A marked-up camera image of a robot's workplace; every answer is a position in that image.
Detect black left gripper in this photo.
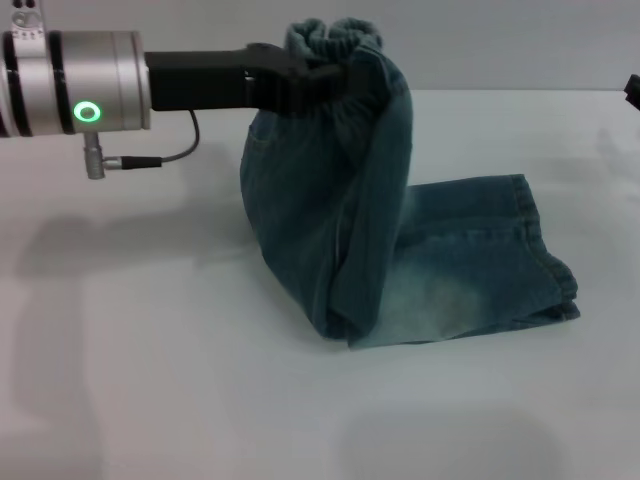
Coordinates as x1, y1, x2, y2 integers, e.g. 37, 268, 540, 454
143, 42, 362, 116

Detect blue denim shorts with print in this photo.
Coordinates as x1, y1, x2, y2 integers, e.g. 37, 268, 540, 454
238, 17, 581, 351

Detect grey left arm cable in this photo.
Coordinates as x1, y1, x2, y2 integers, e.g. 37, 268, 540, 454
82, 109, 202, 181

